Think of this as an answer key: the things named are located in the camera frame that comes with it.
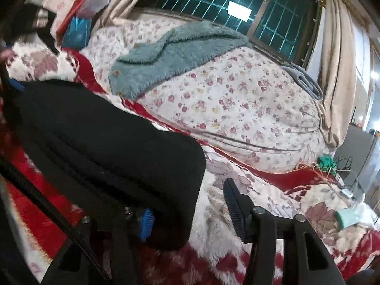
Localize red flat box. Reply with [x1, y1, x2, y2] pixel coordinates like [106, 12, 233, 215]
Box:
[56, 0, 117, 34]

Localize green cloth bundle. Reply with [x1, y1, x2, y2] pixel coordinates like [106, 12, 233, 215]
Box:
[317, 154, 334, 170]

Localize red floral plush blanket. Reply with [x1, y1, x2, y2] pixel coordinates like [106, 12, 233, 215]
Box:
[0, 40, 380, 285]

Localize blue plastic bag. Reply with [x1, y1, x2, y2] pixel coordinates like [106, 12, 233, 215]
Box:
[63, 16, 93, 48]

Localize barred window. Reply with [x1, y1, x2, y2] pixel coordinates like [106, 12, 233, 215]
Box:
[139, 0, 324, 69]

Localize grey folded cloth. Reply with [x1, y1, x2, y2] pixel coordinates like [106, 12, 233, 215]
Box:
[280, 62, 324, 100]

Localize beige curtain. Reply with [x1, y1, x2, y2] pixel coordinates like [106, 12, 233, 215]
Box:
[315, 0, 358, 149]
[99, 0, 162, 29]

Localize white glove with green cuff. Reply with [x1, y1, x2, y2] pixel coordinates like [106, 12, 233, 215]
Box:
[335, 203, 379, 230]

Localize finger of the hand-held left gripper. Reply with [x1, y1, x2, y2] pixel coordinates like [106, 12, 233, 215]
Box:
[0, 59, 26, 93]
[5, 4, 60, 56]

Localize white rose print quilt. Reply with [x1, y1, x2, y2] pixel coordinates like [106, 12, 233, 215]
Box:
[80, 18, 330, 174]

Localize black ribbed cord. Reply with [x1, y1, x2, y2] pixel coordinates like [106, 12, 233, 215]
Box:
[0, 154, 112, 278]

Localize black cables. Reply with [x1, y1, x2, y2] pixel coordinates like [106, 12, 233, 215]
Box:
[332, 157, 357, 186]

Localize teal fleece jacket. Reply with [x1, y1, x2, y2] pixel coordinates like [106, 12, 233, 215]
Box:
[108, 21, 253, 101]

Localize clear plastic bag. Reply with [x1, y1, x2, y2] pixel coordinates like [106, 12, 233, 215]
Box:
[76, 0, 112, 21]

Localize black pants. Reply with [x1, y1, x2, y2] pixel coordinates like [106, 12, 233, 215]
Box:
[9, 80, 207, 250]

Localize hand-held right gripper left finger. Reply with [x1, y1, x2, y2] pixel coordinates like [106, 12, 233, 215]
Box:
[42, 207, 154, 285]

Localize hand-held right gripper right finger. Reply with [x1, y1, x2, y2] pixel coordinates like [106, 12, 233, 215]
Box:
[223, 178, 346, 285]

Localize grey cabinet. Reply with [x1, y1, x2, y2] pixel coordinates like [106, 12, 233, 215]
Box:
[335, 124, 380, 197]

